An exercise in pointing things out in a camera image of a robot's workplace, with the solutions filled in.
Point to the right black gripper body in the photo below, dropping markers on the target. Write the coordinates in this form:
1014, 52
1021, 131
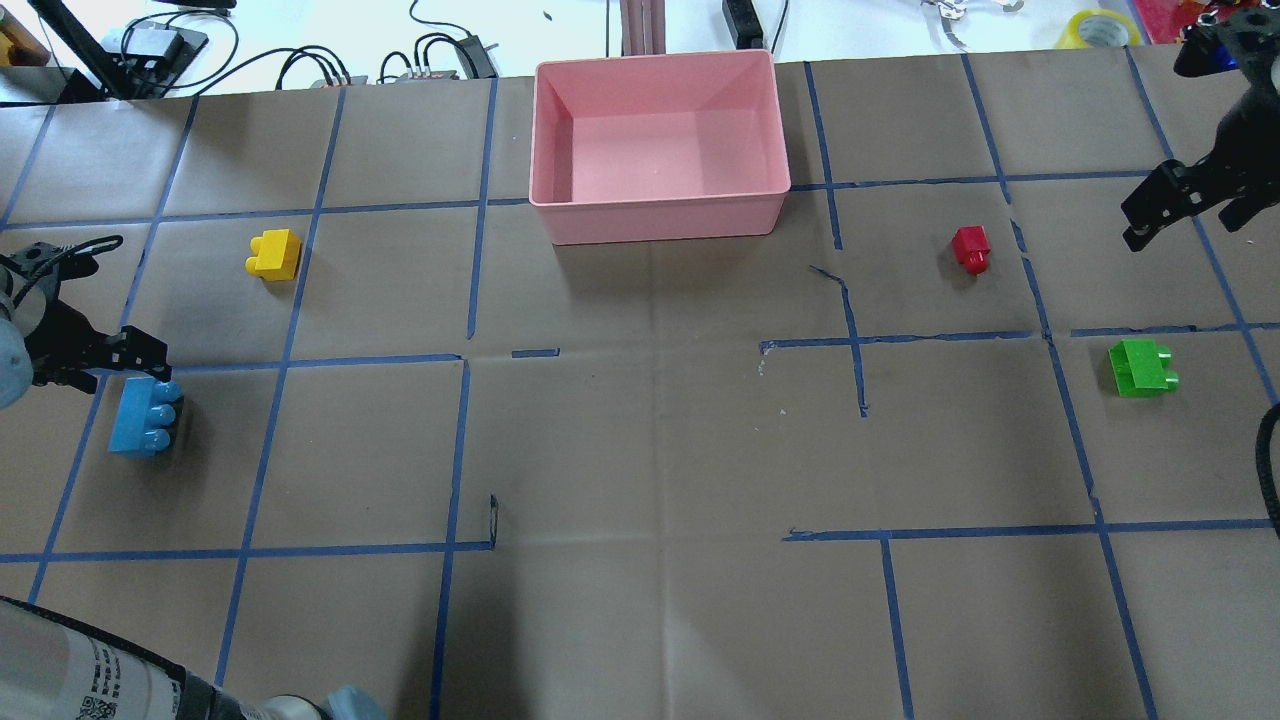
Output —
1222, 172

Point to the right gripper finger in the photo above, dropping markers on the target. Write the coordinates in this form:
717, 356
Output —
1171, 192

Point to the red toy block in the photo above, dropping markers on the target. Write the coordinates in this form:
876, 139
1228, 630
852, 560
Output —
971, 248

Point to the yellow toy block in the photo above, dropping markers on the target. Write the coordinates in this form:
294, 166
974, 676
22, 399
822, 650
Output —
274, 256

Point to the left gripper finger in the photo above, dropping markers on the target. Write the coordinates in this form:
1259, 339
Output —
133, 350

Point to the blue toy block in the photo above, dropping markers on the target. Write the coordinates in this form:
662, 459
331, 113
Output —
146, 413

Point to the yellow tape roll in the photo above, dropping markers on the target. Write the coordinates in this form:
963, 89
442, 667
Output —
1098, 28

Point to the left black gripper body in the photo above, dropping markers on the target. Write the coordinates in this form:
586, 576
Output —
62, 345

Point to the black power strip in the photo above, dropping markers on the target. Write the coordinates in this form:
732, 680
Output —
743, 23

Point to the green toy block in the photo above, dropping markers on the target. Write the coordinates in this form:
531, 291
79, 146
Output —
1142, 369

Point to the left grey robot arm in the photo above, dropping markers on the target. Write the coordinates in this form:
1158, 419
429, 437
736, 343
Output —
55, 667

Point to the aluminium frame post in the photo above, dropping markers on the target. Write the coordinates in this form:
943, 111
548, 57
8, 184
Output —
643, 27

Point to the black power adapter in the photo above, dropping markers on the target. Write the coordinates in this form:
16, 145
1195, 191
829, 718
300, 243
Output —
474, 58

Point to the pink plastic box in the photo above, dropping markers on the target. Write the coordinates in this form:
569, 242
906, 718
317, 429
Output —
658, 148

